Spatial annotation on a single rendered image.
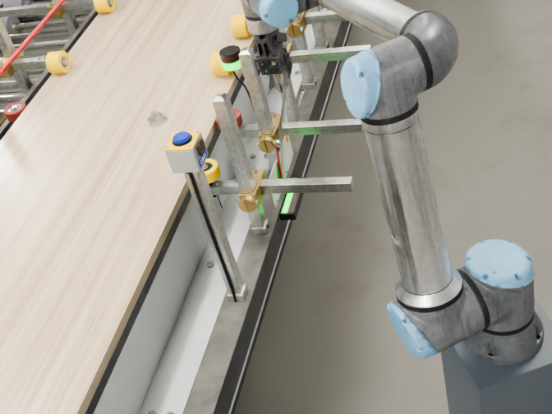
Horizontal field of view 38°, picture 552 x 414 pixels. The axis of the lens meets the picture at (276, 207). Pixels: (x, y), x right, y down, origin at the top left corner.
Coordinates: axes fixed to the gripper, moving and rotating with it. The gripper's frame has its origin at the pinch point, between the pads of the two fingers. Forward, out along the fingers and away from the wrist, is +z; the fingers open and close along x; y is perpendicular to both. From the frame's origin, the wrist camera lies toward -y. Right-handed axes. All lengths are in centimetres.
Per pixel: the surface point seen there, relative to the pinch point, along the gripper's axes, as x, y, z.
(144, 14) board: -77, -78, 11
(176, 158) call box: -9, 55, -17
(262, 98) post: -5.9, 2.2, 2.1
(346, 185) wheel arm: 19.4, 23.0, 18.0
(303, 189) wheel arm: 7.1, 22.9, 19.1
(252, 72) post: -6.7, 2.4, -6.9
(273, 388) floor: -18, 30, 102
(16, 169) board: -85, 19, 12
